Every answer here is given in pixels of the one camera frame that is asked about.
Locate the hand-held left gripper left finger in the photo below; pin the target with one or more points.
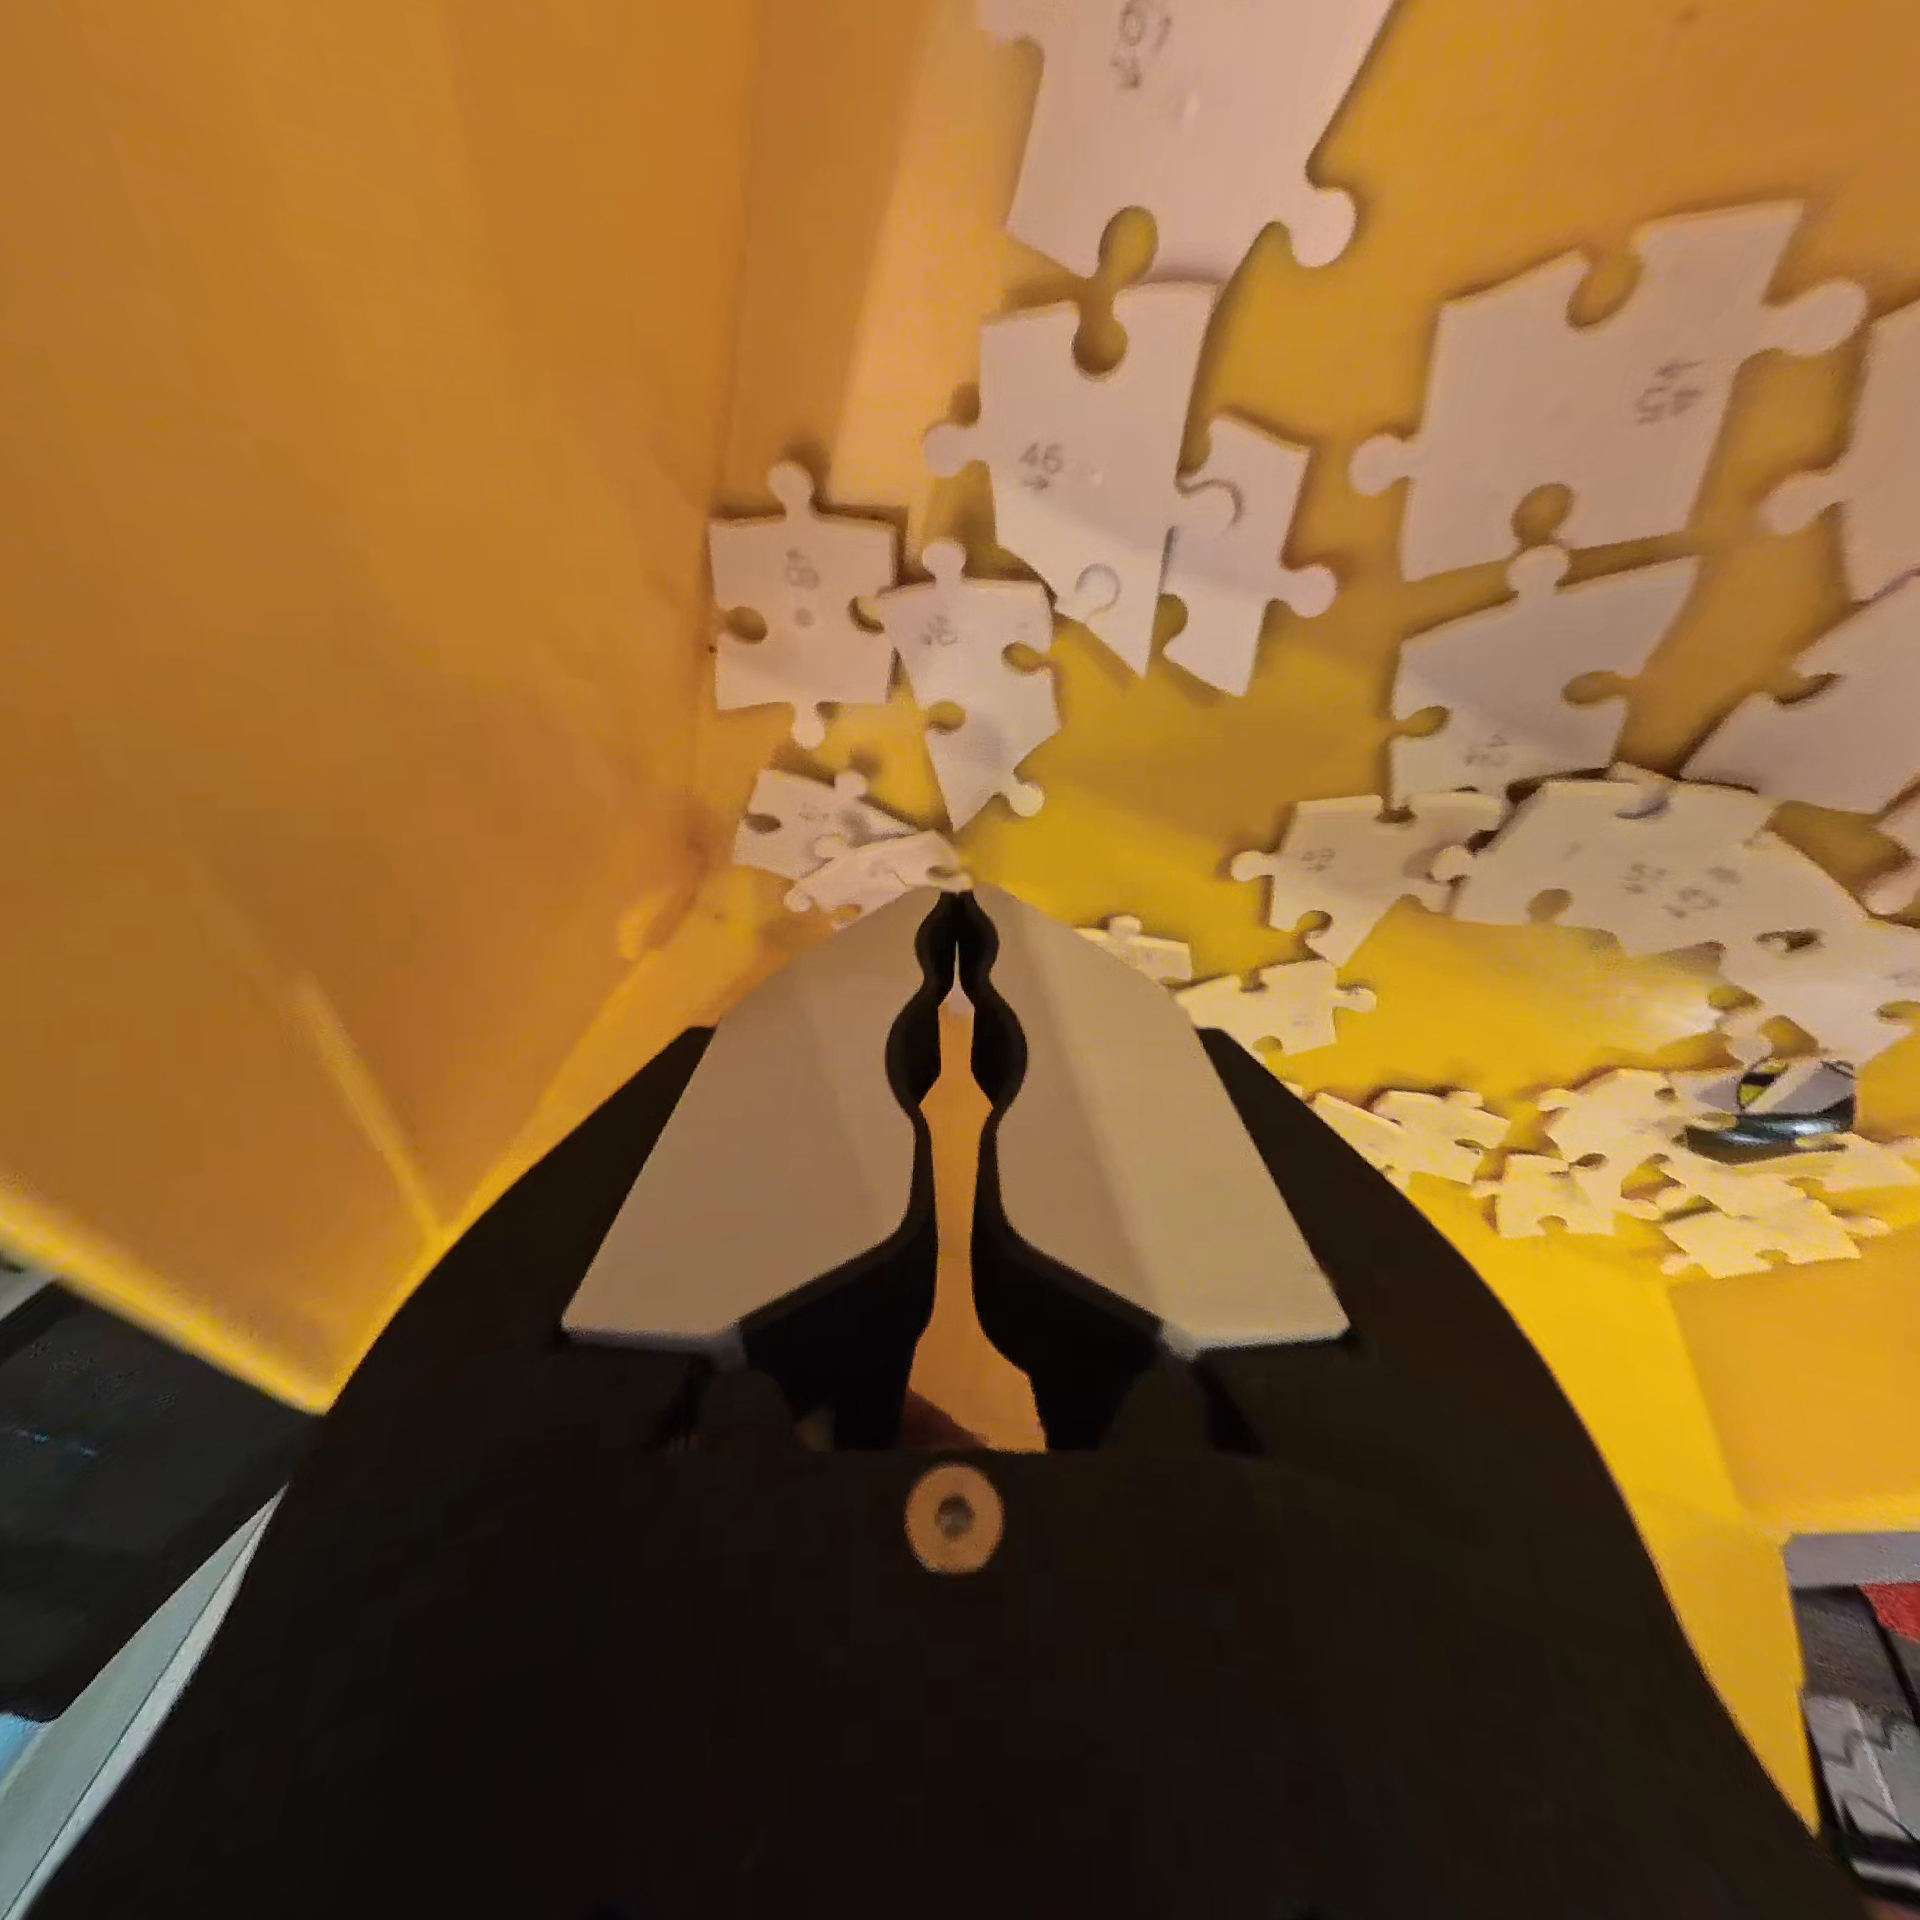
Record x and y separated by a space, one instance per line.
721 1201

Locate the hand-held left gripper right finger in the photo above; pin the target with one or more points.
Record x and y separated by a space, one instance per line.
1154 1186

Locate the yellow plastic bin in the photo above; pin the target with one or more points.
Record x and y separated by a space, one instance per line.
376 601

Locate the pile of puzzle pieces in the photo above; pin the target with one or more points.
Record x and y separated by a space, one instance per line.
1576 405

